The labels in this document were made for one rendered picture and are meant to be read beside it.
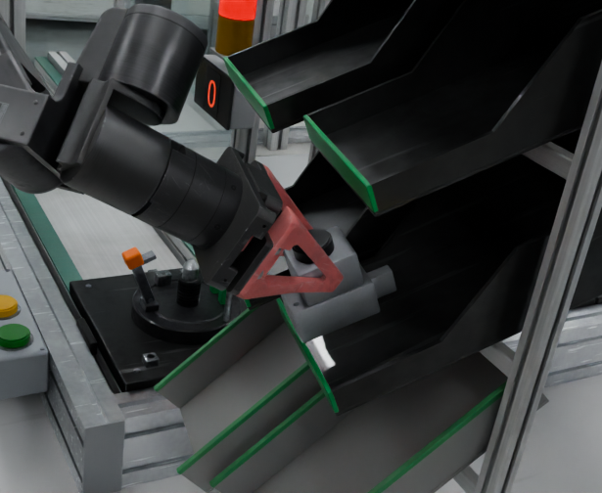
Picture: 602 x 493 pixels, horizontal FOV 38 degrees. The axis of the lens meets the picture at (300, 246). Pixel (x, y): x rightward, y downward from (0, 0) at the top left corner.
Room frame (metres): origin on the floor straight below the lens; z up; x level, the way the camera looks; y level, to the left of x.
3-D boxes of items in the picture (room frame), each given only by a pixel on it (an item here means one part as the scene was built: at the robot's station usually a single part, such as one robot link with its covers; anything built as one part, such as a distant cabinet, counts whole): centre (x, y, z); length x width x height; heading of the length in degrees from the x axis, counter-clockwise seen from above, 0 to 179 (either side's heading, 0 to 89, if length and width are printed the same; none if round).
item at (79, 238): (1.24, 0.27, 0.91); 0.84 x 0.28 x 0.10; 32
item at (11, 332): (0.87, 0.32, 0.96); 0.04 x 0.04 x 0.02
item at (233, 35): (1.19, 0.13, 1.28); 0.05 x 0.05 x 0.05
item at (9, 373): (0.93, 0.36, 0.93); 0.21 x 0.07 x 0.06; 32
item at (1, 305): (0.93, 0.36, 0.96); 0.04 x 0.04 x 0.02
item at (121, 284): (0.97, 0.13, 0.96); 0.24 x 0.24 x 0.02; 32
